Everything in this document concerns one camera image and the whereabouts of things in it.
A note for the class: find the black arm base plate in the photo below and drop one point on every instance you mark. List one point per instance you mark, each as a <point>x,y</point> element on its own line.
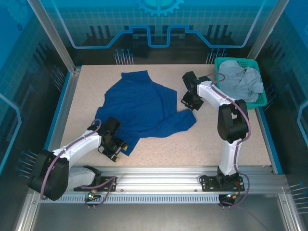
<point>209,184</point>
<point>106,184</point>

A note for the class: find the light grey crumpled t-shirt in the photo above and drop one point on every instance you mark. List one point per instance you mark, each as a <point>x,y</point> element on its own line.
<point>240,79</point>

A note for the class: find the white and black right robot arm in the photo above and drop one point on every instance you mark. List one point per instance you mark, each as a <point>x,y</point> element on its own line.
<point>228,156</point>

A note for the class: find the aluminium table side rail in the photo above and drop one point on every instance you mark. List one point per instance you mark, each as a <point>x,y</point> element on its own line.
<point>272,163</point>
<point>68,89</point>

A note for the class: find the teal plastic basket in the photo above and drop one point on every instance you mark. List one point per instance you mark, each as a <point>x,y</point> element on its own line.
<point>261,101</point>

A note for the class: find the aluminium mounting rail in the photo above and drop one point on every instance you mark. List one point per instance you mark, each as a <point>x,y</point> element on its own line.
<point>156,178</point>

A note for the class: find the blue t-shirt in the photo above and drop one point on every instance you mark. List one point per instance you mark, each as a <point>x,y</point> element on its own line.
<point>142,103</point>

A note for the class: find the small orange LED adapter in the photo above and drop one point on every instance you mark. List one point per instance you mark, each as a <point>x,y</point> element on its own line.
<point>233,196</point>

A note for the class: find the aluminium frame post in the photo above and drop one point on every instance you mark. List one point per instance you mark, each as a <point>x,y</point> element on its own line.
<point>54,36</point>
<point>267,31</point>

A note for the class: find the small green LED adapter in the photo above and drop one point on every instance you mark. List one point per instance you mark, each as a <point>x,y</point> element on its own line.
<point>91,195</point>

